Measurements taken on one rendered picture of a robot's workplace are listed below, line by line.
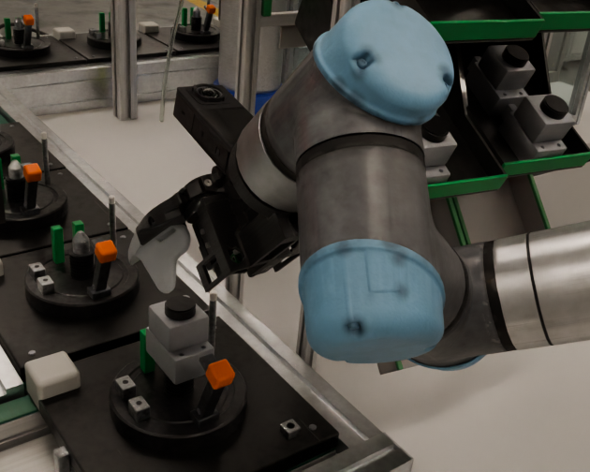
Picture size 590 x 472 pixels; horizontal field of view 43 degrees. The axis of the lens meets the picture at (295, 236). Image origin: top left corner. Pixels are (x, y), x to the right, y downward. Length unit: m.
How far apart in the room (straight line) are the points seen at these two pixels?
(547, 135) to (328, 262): 0.53
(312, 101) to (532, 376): 0.77
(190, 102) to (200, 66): 1.46
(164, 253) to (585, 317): 0.34
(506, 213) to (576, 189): 1.15
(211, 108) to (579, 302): 0.31
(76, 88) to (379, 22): 1.54
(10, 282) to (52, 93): 0.94
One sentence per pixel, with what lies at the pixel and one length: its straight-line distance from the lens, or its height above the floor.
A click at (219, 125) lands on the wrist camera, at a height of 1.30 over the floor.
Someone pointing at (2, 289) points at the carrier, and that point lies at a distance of 1.02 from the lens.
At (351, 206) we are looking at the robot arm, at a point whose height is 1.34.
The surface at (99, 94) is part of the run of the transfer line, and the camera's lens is 1.95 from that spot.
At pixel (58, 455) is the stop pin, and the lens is 0.78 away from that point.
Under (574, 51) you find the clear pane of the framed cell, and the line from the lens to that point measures 2.13.
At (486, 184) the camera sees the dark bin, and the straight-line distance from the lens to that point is 0.81.
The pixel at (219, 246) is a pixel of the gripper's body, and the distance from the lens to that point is 0.57.
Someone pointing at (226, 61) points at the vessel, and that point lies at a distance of 1.63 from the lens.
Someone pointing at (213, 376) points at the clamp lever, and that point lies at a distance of 0.70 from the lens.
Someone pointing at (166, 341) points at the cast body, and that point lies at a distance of 0.74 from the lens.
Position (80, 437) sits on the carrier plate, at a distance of 0.79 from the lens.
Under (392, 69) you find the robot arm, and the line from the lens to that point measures 0.41.
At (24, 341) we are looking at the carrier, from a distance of 0.92.
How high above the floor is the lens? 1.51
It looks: 28 degrees down
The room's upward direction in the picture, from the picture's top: 6 degrees clockwise
